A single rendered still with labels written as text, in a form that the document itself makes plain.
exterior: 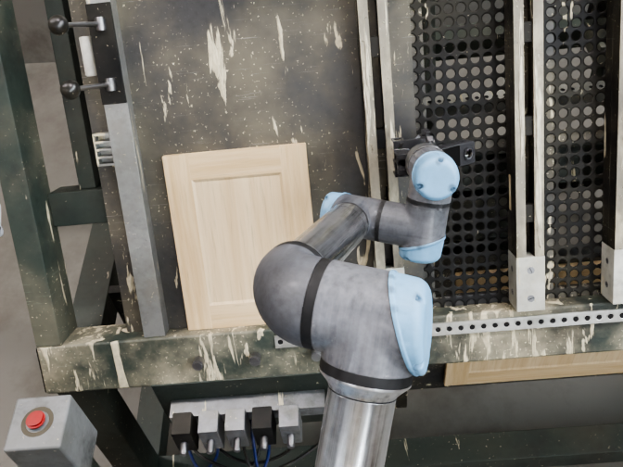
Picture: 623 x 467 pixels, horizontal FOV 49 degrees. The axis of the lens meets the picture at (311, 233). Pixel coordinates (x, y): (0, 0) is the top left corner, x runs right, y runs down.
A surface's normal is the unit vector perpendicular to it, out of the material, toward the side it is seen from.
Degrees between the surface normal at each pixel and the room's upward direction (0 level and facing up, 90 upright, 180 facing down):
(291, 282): 19
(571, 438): 0
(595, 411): 0
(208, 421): 0
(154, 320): 57
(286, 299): 40
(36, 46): 90
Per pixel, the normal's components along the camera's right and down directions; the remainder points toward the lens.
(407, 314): -0.17, -0.30
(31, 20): -0.06, 0.75
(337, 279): -0.08, -0.67
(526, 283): -0.02, 0.27
